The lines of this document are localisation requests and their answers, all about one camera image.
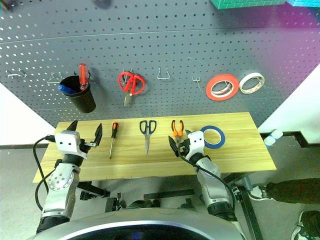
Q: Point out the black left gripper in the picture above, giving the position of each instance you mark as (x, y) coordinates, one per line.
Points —
(86, 146)

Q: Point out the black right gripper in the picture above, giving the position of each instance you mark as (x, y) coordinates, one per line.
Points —
(183, 148)

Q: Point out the orange black pliers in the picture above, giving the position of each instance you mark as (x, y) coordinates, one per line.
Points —
(177, 131)

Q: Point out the blue tape roll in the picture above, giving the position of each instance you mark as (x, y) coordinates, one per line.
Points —
(221, 142)

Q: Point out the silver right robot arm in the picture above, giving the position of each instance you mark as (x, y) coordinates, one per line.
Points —
(212, 182)

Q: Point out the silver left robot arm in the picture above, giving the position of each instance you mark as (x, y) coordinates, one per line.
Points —
(60, 180)

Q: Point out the black cup holder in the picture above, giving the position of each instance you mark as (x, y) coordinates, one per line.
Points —
(82, 100)

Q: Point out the blue marker pen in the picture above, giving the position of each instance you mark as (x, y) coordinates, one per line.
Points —
(65, 88)

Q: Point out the orange tape roll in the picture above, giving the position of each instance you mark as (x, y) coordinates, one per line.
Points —
(210, 86)

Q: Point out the black floor bar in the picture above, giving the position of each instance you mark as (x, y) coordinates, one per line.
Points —
(22, 146)

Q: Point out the dark rounded shape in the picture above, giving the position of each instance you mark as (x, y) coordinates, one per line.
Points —
(142, 203)
(188, 206)

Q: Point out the white tape roll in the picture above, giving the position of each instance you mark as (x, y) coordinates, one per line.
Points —
(242, 83)

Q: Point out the white capped bottles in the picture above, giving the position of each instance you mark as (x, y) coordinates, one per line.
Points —
(272, 137)

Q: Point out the silver robot torso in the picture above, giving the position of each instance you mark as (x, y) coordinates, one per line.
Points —
(140, 225)

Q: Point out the dark grey perforated pegboard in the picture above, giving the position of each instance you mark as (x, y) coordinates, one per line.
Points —
(160, 45)

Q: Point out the white black sneaker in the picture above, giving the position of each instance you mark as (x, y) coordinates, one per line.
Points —
(260, 193)

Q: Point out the dark trouser leg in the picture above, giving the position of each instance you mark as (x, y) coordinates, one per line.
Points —
(295, 191)

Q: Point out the green gridded box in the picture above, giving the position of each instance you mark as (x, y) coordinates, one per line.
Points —
(247, 3)

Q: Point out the dark sneaker white sole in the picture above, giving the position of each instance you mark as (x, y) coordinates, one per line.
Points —
(308, 225)

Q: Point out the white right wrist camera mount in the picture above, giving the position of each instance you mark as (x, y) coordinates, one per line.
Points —
(196, 141)

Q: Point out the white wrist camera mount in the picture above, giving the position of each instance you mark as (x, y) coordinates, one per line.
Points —
(196, 141)
(67, 143)

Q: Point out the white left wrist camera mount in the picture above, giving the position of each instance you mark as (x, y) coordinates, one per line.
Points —
(67, 143)

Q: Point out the black table frame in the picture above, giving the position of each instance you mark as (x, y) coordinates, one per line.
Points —
(170, 194)

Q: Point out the black stepped floor frame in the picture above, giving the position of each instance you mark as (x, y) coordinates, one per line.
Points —
(287, 134)

